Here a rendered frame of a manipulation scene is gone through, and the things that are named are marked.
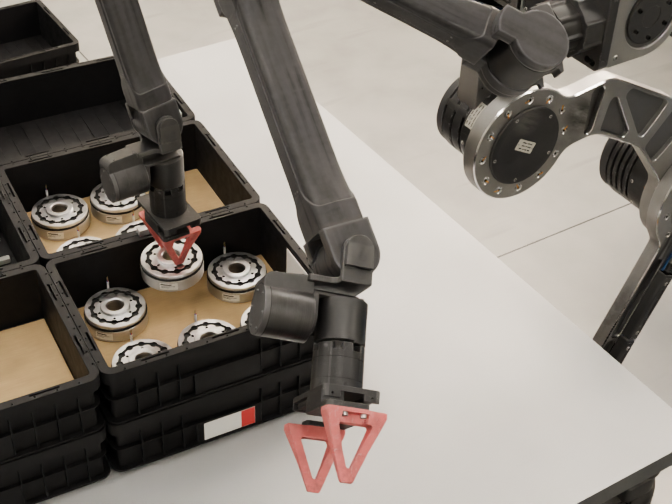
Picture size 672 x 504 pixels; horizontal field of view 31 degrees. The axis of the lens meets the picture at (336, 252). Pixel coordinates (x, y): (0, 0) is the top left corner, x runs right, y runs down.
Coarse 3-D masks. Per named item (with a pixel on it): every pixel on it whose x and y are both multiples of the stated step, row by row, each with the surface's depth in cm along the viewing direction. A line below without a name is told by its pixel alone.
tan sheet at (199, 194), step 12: (192, 180) 232; (204, 180) 233; (192, 192) 229; (204, 192) 229; (192, 204) 226; (204, 204) 226; (216, 204) 226; (96, 228) 219; (108, 228) 220; (120, 228) 220; (48, 240) 216; (48, 252) 214
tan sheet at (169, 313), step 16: (192, 288) 207; (160, 304) 204; (176, 304) 204; (192, 304) 204; (208, 304) 204; (224, 304) 204; (240, 304) 204; (160, 320) 200; (176, 320) 200; (192, 320) 201; (224, 320) 201; (144, 336) 197; (160, 336) 197; (176, 336) 197; (112, 352) 194
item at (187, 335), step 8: (200, 320) 196; (208, 320) 196; (216, 320) 196; (184, 328) 194; (192, 328) 195; (200, 328) 194; (216, 328) 195; (224, 328) 195; (232, 328) 195; (184, 336) 193; (192, 336) 193
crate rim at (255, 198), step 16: (96, 144) 223; (112, 144) 224; (32, 160) 219; (48, 160) 219; (224, 160) 220; (0, 176) 214; (240, 176) 217; (256, 192) 213; (16, 208) 207; (224, 208) 209; (32, 224) 204; (32, 240) 200; (112, 240) 201; (48, 256) 197
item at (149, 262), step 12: (180, 240) 200; (144, 252) 198; (156, 252) 198; (192, 252) 199; (144, 264) 195; (156, 264) 195; (180, 264) 196; (192, 264) 196; (156, 276) 194; (168, 276) 193; (180, 276) 194
